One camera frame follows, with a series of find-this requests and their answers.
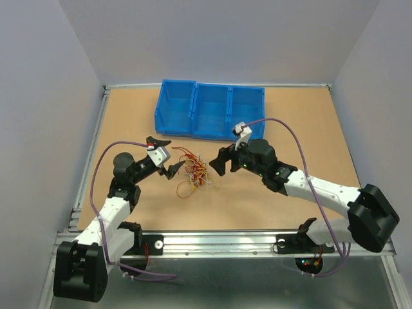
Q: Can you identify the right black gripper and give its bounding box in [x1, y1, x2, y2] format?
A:
[208, 136, 265, 178]

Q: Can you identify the wire bundle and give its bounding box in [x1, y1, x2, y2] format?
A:
[171, 146, 222, 199]

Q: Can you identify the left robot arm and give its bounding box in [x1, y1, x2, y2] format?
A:
[53, 136, 182, 303]

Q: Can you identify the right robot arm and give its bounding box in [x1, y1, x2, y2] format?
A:
[209, 139, 400, 253]

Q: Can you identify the left blue bin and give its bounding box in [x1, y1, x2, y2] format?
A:
[154, 79, 196, 136]

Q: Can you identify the blue bin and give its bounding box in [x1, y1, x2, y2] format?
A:
[154, 79, 196, 136]
[191, 83, 230, 140]
[227, 86, 265, 141]

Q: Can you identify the middle blue bin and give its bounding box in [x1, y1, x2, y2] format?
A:
[191, 83, 230, 140]

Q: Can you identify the right blue bin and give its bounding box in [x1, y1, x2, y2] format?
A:
[227, 86, 265, 141]

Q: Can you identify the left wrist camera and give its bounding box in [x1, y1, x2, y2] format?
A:
[147, 145, 171, 168]

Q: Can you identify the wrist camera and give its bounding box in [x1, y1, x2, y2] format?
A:
[147, 145, 171, 168]
[232, 122, 252, 151]

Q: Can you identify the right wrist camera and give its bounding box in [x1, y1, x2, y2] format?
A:
[232, 122, 252, 151]

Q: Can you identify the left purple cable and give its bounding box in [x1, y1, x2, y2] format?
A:
[89, 140, 177, 282]

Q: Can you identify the purple cable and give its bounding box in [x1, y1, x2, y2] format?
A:
[246, 118, 351, 277]
[89, 140, 177, 282]

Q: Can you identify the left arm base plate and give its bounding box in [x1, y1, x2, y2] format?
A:
[124, 234, 164, 256]

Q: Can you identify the aluminium front rail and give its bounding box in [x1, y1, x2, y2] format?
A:
[53, 229, 396, 258]

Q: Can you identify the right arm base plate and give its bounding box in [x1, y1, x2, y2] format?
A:
[272, 233, 335, 254]

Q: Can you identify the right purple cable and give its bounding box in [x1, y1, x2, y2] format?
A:
[246, 118, 351, 277]

